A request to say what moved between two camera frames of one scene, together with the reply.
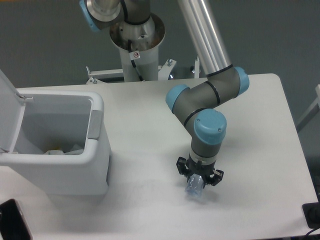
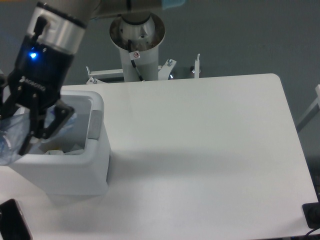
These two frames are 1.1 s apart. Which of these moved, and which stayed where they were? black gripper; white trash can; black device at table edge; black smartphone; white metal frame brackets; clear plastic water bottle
Moved: clear plastic water bottle; black gripper
Stayed: black smartphone; white trash can; black device at table edge; white metal frame brackets
